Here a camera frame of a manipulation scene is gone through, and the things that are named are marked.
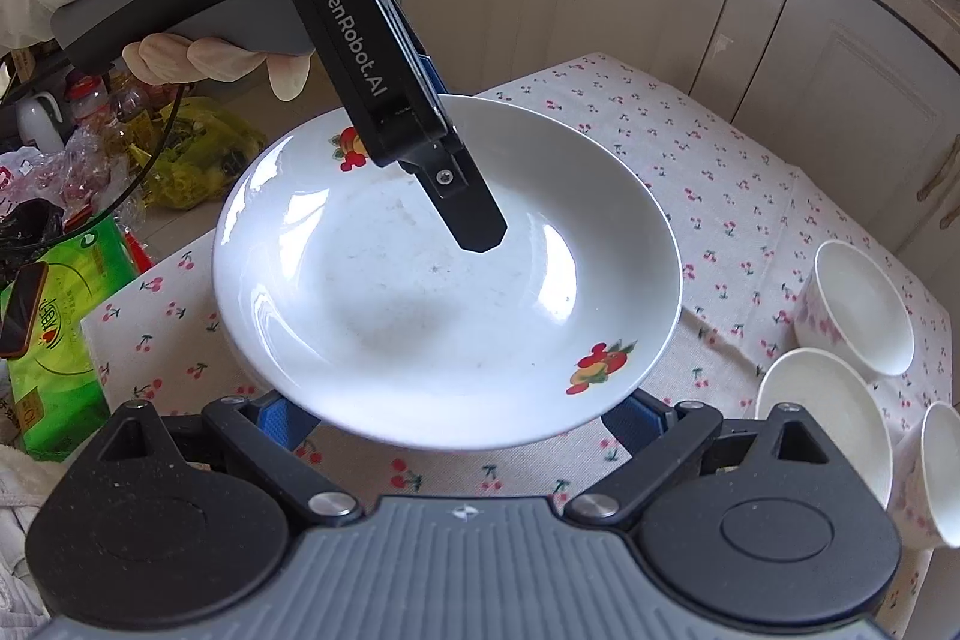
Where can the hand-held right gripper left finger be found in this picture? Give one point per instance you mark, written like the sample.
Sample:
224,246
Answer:
281,424

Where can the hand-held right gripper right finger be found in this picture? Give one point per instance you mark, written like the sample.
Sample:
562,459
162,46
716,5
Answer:
637,424

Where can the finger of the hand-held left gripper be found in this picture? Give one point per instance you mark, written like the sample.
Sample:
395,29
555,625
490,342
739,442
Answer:
433,79
472,212

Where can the large white fruit-print plate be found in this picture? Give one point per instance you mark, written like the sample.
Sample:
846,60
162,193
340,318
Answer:
375,325

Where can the plain white bowl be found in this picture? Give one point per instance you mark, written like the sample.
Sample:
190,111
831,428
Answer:
817,415

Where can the white pink-floral bowl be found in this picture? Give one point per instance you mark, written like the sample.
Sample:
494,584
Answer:
855,302
937,482

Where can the yellow plastic bag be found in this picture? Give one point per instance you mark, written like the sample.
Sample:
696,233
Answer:
202,160

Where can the green package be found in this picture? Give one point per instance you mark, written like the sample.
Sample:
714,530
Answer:
67,325

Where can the cherry print tablecloth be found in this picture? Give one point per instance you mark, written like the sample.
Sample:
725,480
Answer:
712,175

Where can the person's white quilted jacket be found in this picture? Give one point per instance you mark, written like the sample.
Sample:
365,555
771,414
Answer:
19,520

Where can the black orange phone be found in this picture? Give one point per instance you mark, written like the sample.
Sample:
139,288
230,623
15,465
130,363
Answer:
22,310

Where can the red white plastic bag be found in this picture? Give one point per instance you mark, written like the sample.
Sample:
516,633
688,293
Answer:
82,175

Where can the black plastic bag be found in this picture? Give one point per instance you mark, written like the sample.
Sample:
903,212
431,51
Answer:
30,227

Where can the white kettle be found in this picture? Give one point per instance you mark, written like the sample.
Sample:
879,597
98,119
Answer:
37,123

